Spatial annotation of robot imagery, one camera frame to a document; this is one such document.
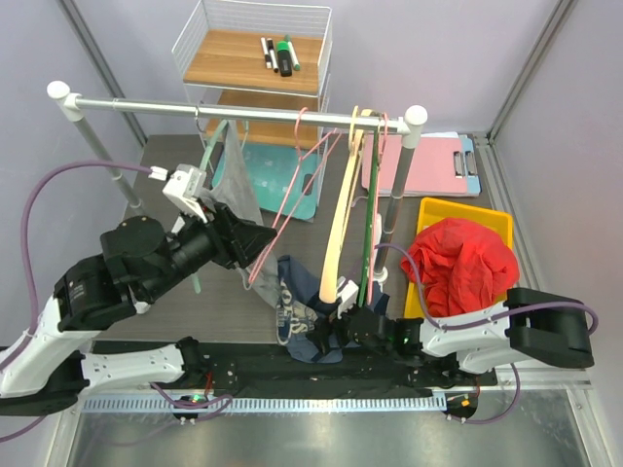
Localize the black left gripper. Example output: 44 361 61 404
143 198 278 302

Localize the mint green hanger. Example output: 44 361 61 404
191 120 228 294

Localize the grey garment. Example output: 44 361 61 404
211 121 280 307

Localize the navy blue garment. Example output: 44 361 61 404
275 255 390 366

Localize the pink wire hanger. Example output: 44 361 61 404
364 111 390 303
245 107 345 288

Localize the red t-shirt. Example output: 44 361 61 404
400 218 520 317

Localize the wooden hanger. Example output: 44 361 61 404
319 106 364 304

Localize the green plastic hanger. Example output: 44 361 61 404
356 112 384 307

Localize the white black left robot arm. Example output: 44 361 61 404
1 202 276 417

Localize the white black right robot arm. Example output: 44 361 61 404
307 287 598 387

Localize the teal folder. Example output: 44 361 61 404
242 143 321 221

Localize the yellow plastic tray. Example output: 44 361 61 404
403 197 514 318

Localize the pink clipboard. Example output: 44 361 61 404
378 134 461 197

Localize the black white marker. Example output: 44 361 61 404
260 37 273 69
266 38 279 73

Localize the green capped marker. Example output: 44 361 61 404
284 35 301 71

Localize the green highlighter marker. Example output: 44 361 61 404
276 40 293 77

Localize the silver clothes rack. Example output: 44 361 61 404
46 79 429 315

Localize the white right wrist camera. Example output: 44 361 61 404
337 276 359 319

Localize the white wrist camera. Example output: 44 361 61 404
337 276 359 319
149 164 207 224

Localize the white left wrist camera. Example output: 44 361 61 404
149 164 207 224

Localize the white slotted cable duct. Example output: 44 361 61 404
82 393 447 414

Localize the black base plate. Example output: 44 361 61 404
92 340 497 398

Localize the white wire shelf basket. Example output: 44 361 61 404
170 0 334 162

